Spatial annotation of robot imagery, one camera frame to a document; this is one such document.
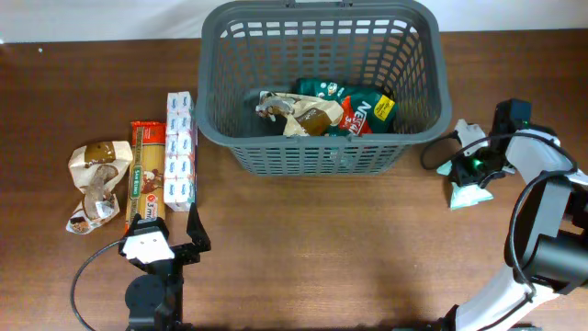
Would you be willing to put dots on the grey plastic shopping basket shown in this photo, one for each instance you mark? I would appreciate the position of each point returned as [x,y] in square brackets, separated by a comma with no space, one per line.
[253,46]

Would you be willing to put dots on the green Nescafe coffee bag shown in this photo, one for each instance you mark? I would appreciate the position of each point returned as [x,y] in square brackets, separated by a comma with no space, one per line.
[365,110]

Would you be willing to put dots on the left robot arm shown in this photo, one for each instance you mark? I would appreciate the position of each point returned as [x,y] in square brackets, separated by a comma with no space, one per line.
[155,299]

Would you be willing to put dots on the white tissue multipack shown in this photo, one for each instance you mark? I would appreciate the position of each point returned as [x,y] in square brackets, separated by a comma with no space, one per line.
[181,142]

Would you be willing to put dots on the orange spaghetti packet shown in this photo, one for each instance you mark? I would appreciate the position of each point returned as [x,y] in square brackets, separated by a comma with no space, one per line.
[146,176]

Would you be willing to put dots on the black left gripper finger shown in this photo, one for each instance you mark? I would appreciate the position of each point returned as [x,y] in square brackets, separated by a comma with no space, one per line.
[196,231]
[147,226]

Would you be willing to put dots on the light teal wipes packet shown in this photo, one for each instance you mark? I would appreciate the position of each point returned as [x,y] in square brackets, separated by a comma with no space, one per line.
[464,181]

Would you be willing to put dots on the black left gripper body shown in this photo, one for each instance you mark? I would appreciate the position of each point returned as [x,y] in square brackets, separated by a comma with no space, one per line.
[183,254]

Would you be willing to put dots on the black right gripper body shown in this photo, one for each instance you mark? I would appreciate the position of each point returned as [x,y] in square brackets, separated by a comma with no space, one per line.
[479,166]

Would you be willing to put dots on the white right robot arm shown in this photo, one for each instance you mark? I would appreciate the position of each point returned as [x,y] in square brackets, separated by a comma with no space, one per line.
[545,251]

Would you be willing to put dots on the beige brown snack bag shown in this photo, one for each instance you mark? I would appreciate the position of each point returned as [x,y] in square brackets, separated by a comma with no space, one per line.
[304,115]

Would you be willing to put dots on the brown white snack bag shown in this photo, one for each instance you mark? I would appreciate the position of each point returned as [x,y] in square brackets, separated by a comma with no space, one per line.
[96,169]

